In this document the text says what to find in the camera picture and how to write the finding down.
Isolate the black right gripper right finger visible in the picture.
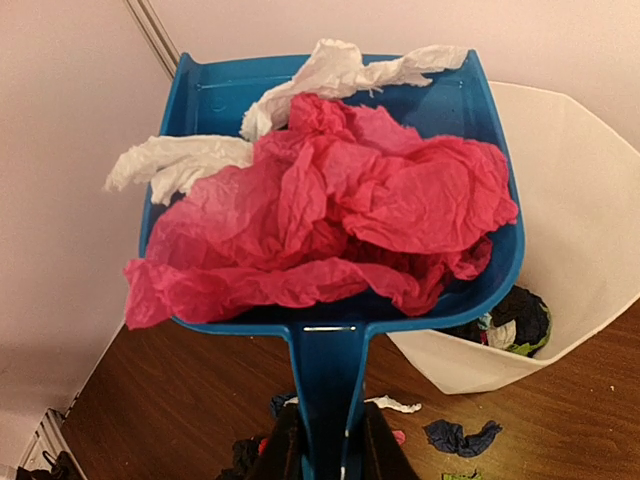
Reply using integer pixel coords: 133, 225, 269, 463
362, 403, 420, 480

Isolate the translucent white waste bin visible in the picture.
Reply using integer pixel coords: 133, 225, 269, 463
391, 82, 639, 395

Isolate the large pink paper scrap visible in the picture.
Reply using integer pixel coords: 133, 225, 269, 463
124, 94, 519, 329

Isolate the pink paper strip scrap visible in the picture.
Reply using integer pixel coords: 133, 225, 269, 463
392, 430, 406, 445

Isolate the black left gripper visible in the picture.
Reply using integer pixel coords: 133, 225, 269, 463
15, 451, 85, 480

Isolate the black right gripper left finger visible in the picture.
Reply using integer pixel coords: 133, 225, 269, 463
247, 404, 302, 480

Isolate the dark blue paper scrap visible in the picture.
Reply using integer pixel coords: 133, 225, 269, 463
423, 419, 503, 458

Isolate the blue plastic dustpan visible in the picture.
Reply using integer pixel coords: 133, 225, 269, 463
137, 47, 526, 480

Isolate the green paper scrap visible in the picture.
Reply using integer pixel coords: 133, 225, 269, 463
441, 470, 483, 480

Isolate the long white paper scrap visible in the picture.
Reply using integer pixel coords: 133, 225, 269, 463
365, 395, 422, 414

